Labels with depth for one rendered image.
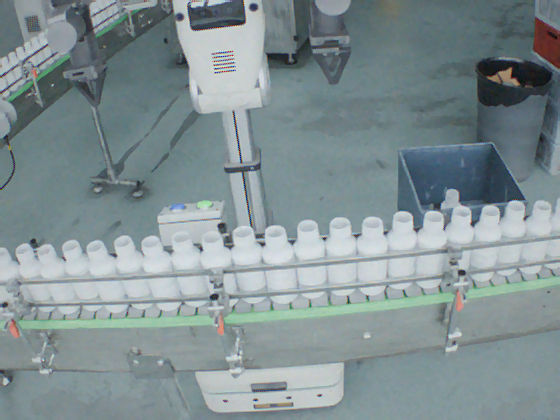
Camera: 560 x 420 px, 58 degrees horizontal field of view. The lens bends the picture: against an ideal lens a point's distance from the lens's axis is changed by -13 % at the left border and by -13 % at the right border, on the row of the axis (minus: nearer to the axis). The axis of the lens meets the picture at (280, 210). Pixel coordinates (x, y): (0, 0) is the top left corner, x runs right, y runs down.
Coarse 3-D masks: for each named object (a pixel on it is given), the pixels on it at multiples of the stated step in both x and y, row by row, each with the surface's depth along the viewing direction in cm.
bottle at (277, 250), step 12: (276, 228) 105; (276, 240) 102; (264, 252) 105; (276, 252) 104; (288, 252) 105; (264, 264) 106; (276, 264) 104; (276, 276) 106; (288, 276) 107; (276, 288) 108; (288, 288) 109; (276, 300) 111; (288, 300) 110
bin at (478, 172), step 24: (480, 144) 162; (408, 168) 167; (432, 168) 167; (456, 168) 167; (480, 168) 167; (504, 168) 152; (408, 192) 154; (432, 192) 172; (480, 192) 172; (504, 192) 154; (480, 216) 140; (504, 216) 139
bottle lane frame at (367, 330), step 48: (480, 288) 108; (528, 288) 108; (0, 336) 115; (48, 336) 114; (96, 336) 114; (144, 336) 114; (192, 336) 113; (288, 336) 114; (336, 336) 114; (384, 336) 115; (432, 336) 115; (480, 336) 116
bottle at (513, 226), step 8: (512, 208) 104; (520, 208) 103; (512, 216) 102; (520, 216) 101; (504, 224) 104; (512, 224) 103; (520, 224) 102; (504, 232) 104; (512, 232) 103; (520, 232) 102; (504, 248) 105; (512, 248) 105; (520, 248) 105; (504, 256) 106; (512, 256) 106; (496, 264) 109; (504, 264) 108; (496, 272) 110; (504, 272) 109; (512, 272) 109
